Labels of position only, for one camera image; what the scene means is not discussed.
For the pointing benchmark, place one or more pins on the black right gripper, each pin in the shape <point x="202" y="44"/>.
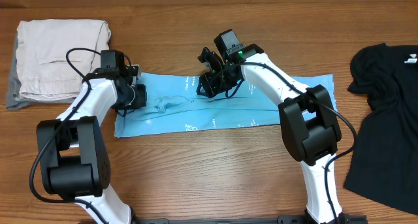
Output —
<point x="206" y="81"/>

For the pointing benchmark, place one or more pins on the folded grey garment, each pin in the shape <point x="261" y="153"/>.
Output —
<point x="13" y="93"/>

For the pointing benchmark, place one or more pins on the folded beige trousers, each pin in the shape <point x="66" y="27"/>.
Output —
<point x="64" y="27"/>

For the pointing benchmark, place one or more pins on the black t-shirt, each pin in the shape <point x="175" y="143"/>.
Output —
<point x="384" y="162"/>

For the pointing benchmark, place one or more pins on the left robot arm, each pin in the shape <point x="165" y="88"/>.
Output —
<point x="72" y="165"/>

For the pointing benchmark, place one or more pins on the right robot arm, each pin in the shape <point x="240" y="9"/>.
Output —
<point x="309" y="128"/>

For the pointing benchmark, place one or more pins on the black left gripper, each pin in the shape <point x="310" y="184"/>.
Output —
<point x="140" y="101"/>

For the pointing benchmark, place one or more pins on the light blue printed t-shirt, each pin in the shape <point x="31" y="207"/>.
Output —
<point x="173" y="105"/>

